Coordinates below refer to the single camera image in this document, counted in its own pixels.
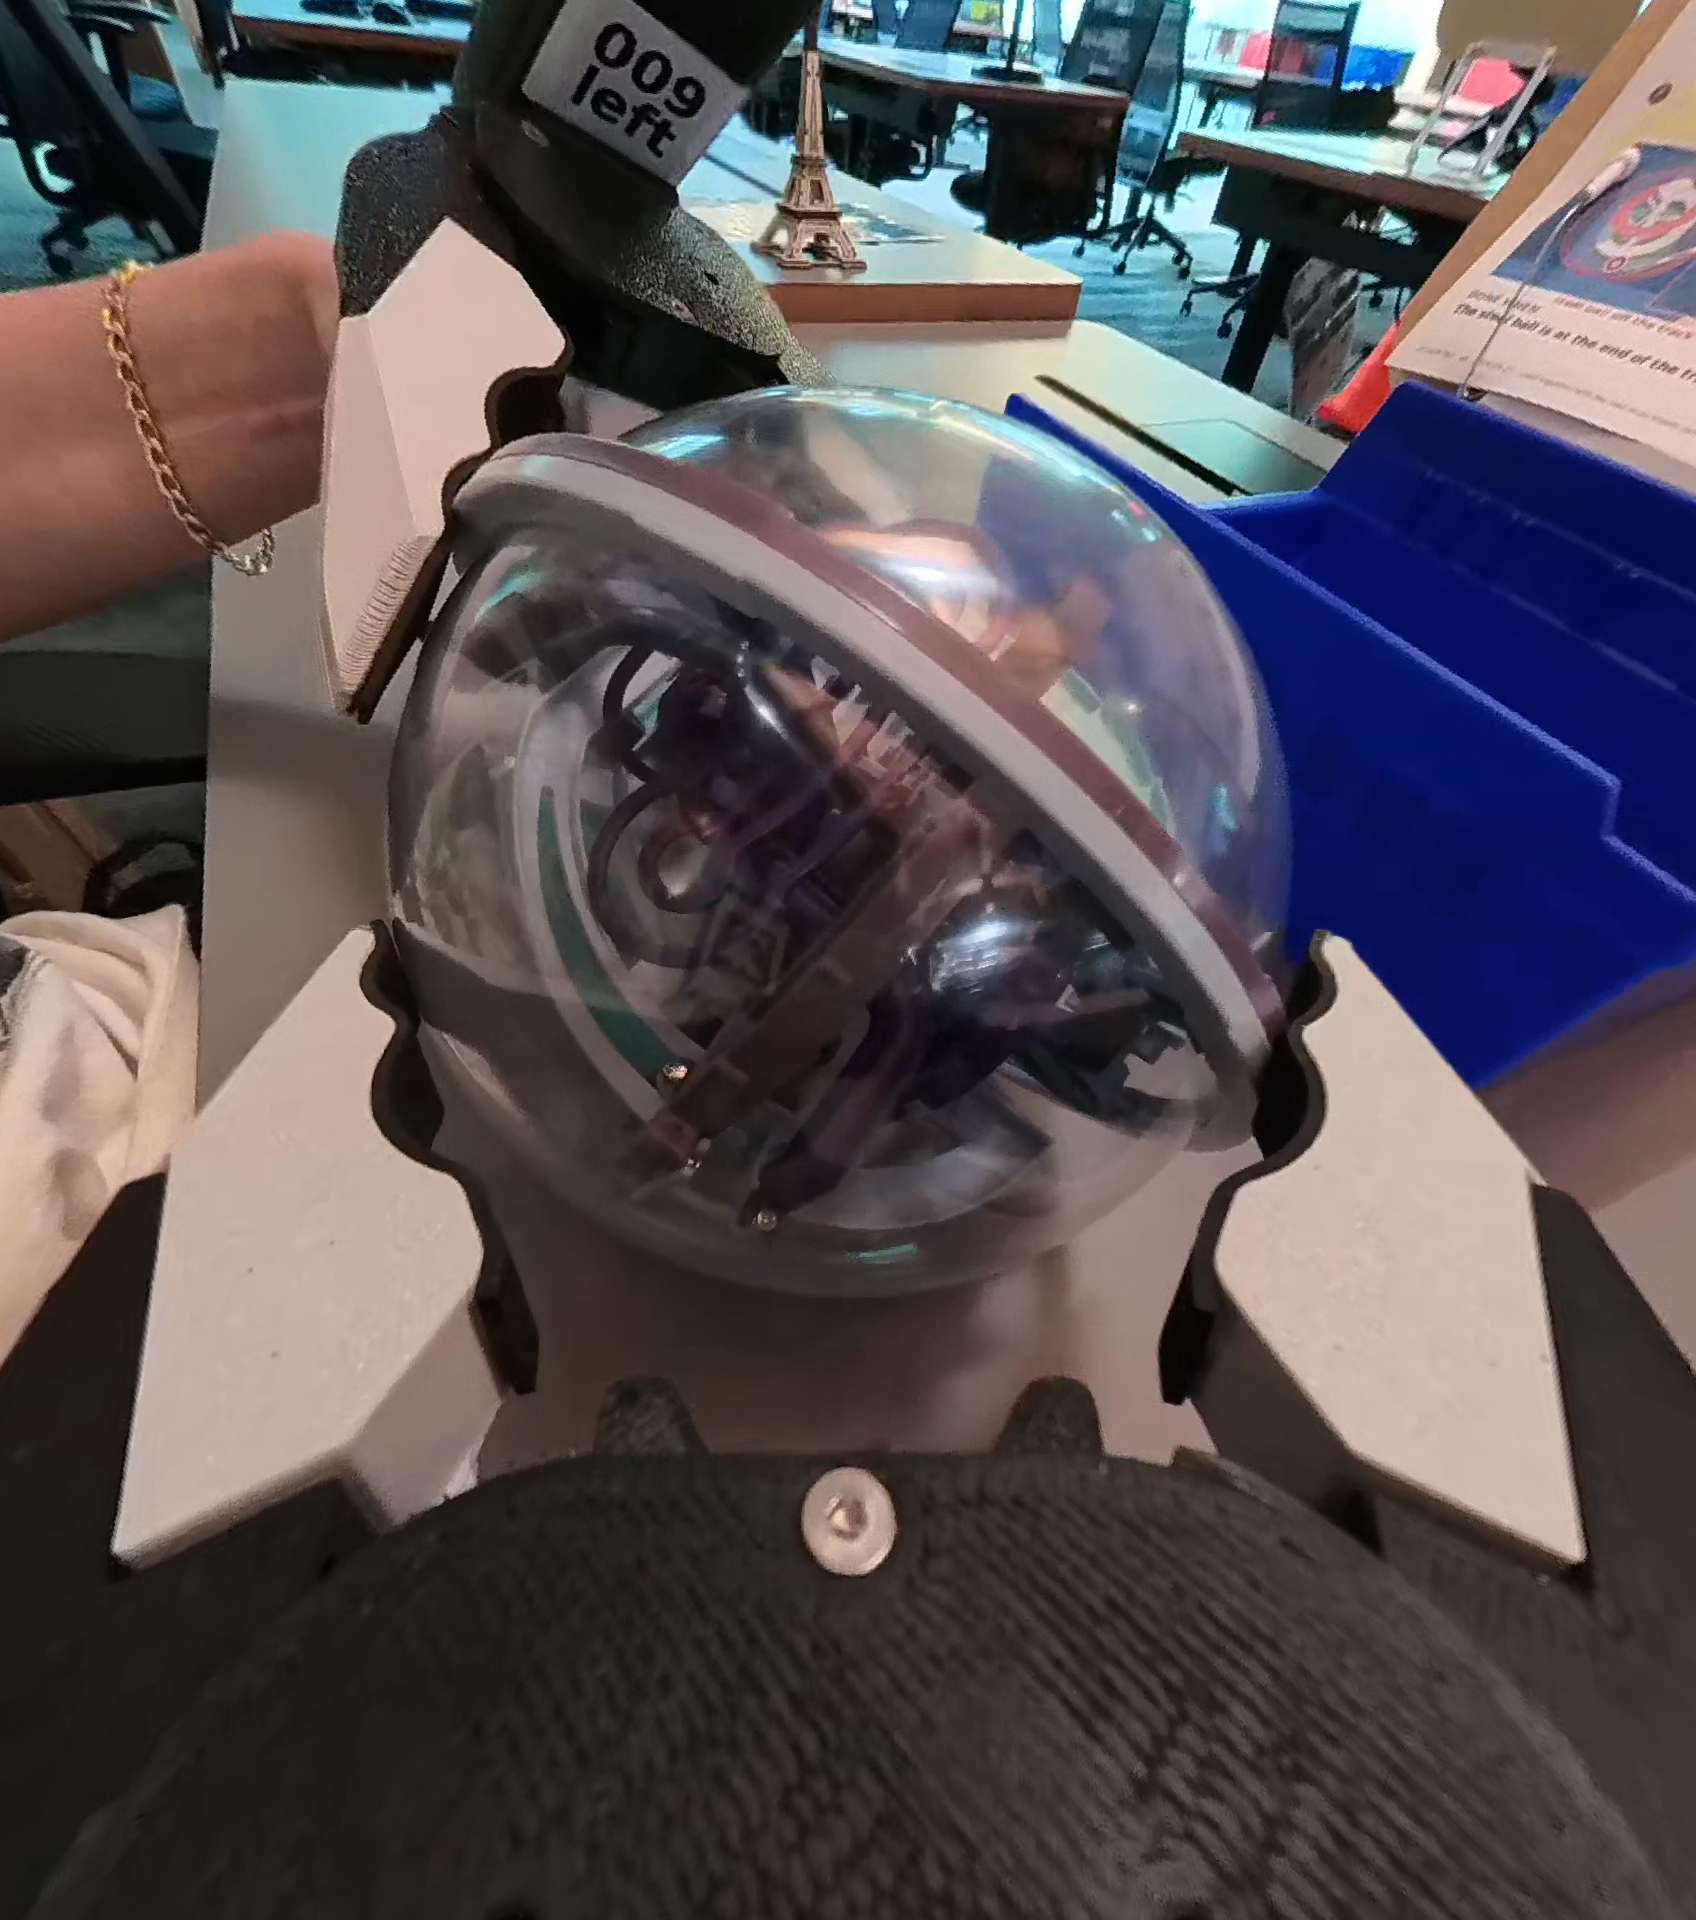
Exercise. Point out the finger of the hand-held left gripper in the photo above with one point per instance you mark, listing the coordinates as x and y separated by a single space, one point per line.
399 451

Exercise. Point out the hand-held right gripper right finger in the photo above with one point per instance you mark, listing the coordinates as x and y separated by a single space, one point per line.
1372 1201

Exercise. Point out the wooden desk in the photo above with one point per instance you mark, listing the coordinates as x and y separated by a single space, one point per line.
969 104

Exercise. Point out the clear maze ball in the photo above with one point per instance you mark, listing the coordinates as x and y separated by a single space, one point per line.
848 840

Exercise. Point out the small tower model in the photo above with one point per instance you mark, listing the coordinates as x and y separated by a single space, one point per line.
810 165

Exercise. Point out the black office chair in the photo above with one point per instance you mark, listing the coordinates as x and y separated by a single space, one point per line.
53 121
1149 134

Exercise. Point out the white cloth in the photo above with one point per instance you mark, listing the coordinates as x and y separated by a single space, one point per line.
22 1171

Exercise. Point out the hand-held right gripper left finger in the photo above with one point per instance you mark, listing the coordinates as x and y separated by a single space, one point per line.
293 1201

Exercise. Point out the wooden board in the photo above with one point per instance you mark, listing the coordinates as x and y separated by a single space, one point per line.
922 270

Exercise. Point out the blue plastic bin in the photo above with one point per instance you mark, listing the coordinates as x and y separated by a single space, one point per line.
1509 661

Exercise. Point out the instruction sheet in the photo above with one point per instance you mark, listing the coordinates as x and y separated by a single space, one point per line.
1629 254

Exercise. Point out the person's left forearm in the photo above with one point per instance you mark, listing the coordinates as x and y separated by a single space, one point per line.
53 451

